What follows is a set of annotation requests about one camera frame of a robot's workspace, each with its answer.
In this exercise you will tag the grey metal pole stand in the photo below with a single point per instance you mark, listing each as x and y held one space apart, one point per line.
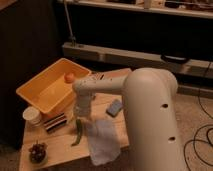
72 37

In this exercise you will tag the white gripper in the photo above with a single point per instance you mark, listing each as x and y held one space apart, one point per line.
81 111

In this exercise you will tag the bunch of dark grapes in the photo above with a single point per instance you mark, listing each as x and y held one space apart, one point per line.
37 153

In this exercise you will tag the white paper cup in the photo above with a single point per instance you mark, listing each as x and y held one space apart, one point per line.
32 115

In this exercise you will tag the yellow plastic bin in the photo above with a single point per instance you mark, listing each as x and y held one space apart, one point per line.
47 91

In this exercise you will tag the small orange apple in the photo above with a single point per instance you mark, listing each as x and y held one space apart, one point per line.
69 78

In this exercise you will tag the striped black white box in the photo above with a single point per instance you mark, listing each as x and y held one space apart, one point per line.
55 122

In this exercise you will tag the grey folded cloth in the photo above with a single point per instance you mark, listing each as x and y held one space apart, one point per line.
103 142

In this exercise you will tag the black flat object on ledge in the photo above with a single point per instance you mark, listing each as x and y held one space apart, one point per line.
174 59

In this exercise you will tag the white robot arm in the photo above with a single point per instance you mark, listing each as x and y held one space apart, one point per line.
147 96

